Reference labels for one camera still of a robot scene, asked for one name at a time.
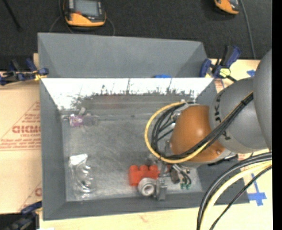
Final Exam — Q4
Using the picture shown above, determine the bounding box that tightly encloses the grey and white ring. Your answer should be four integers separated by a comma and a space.
137, 177, 157, 197

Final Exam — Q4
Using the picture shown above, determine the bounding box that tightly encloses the red toy brick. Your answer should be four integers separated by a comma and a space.
127, 164, 160, 187

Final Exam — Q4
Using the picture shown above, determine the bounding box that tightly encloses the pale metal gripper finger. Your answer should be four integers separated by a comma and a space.
156, 178, 168, 201

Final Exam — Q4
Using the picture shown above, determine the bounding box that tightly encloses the clear plastic bag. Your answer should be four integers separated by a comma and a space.
68, 153, 95, 197

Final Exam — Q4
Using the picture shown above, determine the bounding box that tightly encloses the grey metal bin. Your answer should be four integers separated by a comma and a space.
37, 32, 249, 220

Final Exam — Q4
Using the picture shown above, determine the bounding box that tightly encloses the purple packet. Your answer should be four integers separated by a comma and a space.
68, 114, 84, 127

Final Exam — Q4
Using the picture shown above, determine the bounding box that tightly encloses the brown cardboard board, red print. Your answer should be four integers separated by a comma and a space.
0, 70, 44, 216

